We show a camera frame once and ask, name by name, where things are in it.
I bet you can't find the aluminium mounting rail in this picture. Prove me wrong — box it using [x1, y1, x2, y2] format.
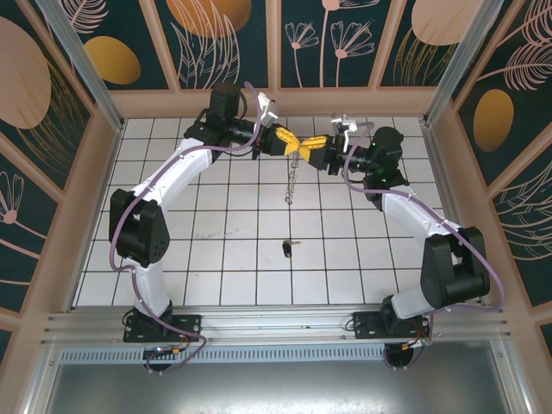
[41, 304, 517, 346]

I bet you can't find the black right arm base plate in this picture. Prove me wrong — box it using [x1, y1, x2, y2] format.
[352, 310, 433, 342]

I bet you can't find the galvanised metal sheet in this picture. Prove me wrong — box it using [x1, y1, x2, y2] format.
[25, 344, 536, 414]

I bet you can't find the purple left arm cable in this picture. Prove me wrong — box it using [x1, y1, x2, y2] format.
[110, 80, 265, 375]

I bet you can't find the small controller board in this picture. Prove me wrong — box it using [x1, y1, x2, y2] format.
[400, 336, 433, 351]
[144, 344, 183, 359]

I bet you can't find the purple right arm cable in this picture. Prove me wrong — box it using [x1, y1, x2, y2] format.
[342, 122, 508, 372]

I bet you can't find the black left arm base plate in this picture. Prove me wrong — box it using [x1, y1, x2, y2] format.
[122, 313, 204, 344]

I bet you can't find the perforated metal cable tray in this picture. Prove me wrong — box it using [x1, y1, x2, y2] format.
[58, 348, 497, 364]

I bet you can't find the silver keyring chain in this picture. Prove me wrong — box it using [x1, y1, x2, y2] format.
[283, 144, 304, 207]

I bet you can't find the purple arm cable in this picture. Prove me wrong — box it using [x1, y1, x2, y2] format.
[342, 122, 508, 372]
[110, 80, 265, 375]

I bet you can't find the aluminium corner post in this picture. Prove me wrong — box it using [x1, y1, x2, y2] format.
[422, 0, 515, 127]
[34, 0, 127, 133]

